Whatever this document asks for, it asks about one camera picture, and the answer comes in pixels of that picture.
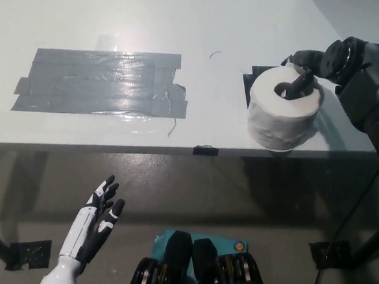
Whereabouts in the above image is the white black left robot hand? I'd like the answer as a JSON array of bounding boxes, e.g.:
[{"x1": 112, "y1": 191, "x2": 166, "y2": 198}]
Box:
[{"x1": 38, "y1": 170, "x2": 128, "y2": 284}]

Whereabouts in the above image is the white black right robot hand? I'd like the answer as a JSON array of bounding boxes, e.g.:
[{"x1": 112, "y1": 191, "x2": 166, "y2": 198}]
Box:
[{"x1": 278, "y1": 32, "x2": 352, "y2": 104}]

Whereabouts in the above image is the white toilet paper roll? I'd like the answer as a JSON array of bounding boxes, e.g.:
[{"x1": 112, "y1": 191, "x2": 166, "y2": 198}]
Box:
[{"x1": 244, "y1": 63, "x2": 325, "y2": 155}]

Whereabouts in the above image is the grey duct tape patch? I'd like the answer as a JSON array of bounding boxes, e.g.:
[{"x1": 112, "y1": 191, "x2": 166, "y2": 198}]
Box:
[{"x1": 10, "y1": 41, "x2": 192, "y2": 124}]

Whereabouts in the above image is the small black tape piece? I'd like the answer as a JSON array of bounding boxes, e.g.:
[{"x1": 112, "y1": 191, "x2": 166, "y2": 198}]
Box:
[{"x1": 193, "y1": 144, "x2": 219, "y2": 157}]

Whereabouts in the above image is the long clear tape strip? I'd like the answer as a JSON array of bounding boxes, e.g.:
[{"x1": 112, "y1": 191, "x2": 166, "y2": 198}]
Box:
[{"x1": 0, "y1": 106, "x2": 176, "y2": 137}]

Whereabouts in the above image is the black teal robot torso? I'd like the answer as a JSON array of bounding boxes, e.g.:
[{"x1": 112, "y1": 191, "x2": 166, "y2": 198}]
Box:
[{"x1": 127, "y1": 227, "x2": 274, "y2": 284}]

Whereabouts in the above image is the black tape square spot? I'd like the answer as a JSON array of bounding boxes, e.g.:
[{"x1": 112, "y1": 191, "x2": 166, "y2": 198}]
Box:
[{"x1": 239, "y1": 63, "x2": 275, "y2": 110}]

